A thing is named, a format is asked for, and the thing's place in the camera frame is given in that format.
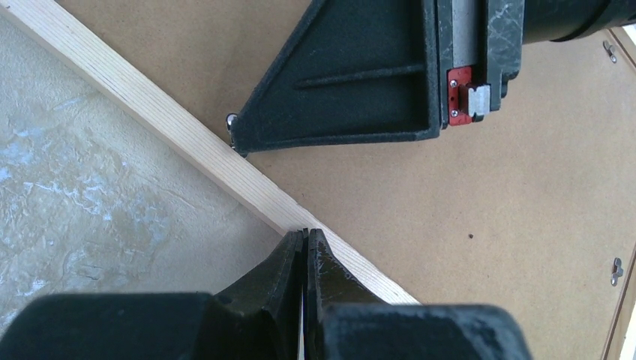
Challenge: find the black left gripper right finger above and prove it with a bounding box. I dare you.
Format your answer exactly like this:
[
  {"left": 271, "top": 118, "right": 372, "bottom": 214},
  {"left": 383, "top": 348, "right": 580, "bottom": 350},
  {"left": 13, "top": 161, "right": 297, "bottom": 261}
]
[{"left": 304, "top": 229, "right": 532, "bottom": 359}]

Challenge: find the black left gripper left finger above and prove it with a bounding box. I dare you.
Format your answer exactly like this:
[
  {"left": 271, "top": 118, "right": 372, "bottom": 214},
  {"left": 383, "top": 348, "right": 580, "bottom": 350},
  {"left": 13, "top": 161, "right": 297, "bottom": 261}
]
[{"left": 1, "top": 231, "right": 304, "bottom": 359}]

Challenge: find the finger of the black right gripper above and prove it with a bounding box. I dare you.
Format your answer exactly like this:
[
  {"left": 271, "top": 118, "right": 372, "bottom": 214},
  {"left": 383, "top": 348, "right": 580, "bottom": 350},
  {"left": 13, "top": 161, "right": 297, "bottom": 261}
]
[{"left": 233, "top": 0, "right": 441, "bottom": 155}]

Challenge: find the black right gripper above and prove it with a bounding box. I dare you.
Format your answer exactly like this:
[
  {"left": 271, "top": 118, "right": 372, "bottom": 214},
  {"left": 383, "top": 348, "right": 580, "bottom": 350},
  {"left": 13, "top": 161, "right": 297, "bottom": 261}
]
[{"left": 422, "top": 1, "right": 635, "bottom": 127}]

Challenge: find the brown cardboard backing board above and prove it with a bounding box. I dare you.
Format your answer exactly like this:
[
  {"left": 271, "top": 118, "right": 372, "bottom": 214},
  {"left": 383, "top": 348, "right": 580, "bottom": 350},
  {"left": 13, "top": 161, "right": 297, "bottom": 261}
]
[{"left": 61, "top": 1, "right": 635, "bottom": 359}]

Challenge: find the light wooden picture frame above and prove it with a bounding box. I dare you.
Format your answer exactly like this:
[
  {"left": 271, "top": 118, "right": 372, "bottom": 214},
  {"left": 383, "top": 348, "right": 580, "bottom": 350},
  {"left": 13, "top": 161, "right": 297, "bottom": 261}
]
[{"left": 1, "top": 1, "right": 635, "bottom": 359}]

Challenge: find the small metal frame clip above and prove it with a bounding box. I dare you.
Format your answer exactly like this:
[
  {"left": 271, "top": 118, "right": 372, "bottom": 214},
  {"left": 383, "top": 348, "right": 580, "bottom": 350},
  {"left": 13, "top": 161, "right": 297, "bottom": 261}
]
[{"left": 226, "top": 113, "right": 238, "bottom": 149}]

